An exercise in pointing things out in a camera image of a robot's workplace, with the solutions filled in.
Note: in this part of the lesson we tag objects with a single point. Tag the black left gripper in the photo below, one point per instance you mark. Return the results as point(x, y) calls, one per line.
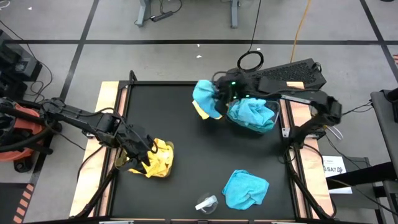
point(133, 144)

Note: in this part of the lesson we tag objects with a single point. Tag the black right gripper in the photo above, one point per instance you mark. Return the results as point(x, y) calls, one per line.
point(239, 87)

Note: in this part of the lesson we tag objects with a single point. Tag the clear plastic basket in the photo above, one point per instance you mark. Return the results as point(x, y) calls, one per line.
point(276, 107)
point(118, 157)

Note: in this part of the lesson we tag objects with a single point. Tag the light blue microfiber towel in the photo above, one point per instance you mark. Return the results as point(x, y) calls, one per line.
point(252, 112)
point(245, 189)
point(203, 96)

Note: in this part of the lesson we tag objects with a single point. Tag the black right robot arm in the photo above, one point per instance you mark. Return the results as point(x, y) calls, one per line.
point(326, 104)

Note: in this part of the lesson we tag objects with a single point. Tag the black table mat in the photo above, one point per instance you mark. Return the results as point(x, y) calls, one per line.
point(186, 155)

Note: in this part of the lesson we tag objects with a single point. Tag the black perforated computer case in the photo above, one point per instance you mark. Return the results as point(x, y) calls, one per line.
point(295, 71)

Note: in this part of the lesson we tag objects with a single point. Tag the grey desk leg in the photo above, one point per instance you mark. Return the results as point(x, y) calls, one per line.
point(234, 15)
point(143, 12)

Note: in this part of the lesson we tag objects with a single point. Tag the black power strip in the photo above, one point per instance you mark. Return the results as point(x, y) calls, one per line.
point(161, 16)

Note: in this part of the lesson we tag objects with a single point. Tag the orange shop vacuum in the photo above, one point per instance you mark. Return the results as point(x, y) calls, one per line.
point(25, 127)

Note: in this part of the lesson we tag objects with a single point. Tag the white paper sign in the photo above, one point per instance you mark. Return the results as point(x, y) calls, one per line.
point(334, 163)

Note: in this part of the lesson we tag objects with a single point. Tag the black equipment stack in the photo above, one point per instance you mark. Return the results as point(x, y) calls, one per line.
point(15, 62)

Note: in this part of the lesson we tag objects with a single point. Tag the dark grey cart top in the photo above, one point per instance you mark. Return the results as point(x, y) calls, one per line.
point(385, 124)

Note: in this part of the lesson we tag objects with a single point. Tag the black aluminium table frame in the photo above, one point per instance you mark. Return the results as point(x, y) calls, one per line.
point(174, 82)

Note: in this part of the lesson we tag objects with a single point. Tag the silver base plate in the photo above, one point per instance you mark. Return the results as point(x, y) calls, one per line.
point(89, 135)
point(286, 133)

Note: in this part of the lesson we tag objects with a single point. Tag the black camera post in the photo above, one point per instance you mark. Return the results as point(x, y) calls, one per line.
point(132, 77)

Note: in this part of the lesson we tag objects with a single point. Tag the black metal cart frame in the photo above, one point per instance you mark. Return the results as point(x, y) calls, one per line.
point(360, 177)

